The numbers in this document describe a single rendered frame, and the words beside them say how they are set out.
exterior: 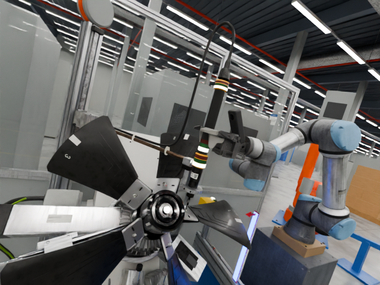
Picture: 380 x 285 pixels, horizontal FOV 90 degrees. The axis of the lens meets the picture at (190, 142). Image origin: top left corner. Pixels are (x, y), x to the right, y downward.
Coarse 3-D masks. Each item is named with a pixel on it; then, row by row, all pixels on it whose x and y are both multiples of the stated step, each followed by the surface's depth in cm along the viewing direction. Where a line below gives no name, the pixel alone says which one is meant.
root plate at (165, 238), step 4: (164, 236) 56; (168, 236) 60; (164, 240) 55; (168, 240) 58; (164, 244) 53; (172, 244) 60; (164, 248) 53; (168, 248) 55; (172, 248) 59; (168, 252) 54; (172, 252) 58; (168, 256) 53
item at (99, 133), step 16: (80, 128) 56; (96, 128) 57; (112, 128) 58; (64, 144) 55; (80, 144) 56; (96, 144) 56; (112, 144) 57; (64, 160) 55; (80, 160) 56; (96, 160) 56; (112, 160) 57; (128, 160) 57; (64, 176) 56; (80, 176) 56; (96, 176) 57; (112, 176) 57; (128, 176) 57; (112, 192) 58
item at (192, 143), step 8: (168, 136) 81; (192, 136) 81; (168, 144) 78; (176, 144) 78; (184, 144) 77; (192, 144) 77; (160, 152) 77; (176, 152) 75; (184, 152) 74; (192, 152) 74; (160, 160) 74; (168, 160) 73; (176, 160) 71; (160, 168) 71; (168, 168) 70; (176, 168) 69; (160, 176) 68; (168, 176) 67; (176, 176) 66
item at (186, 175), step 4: (184, 160) 63; (188, 160) 62; (184, 164) 63; (188, 164) 62; (184, 168) 63; (188, 168) 62; (184, 172) 63; (188, 172) 62; (184, 176) 63; (188, 176) 63; (184, 180) 63; (188, 180) 64; (184, 184) 63; (184, 188) 61; (188, 188) 60; (192, 188) 61; (196, 188) 62; (200, 188) 63; (188, 192) 60; (192, 192) 60; (196, 192) 60; (200, 192) 61
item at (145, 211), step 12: (156, 192) 56; (168, 192) 57; (144, 204) 56; (156, 204) 55; (168, 204) 57; (180, 204) 58; (132, 216) 60; (144, 216) 54; (156, 216) 53; (168, 216) 55; (180, 216) 56; (144, 228) 59; (156, 228) 51; (168, 228) 52
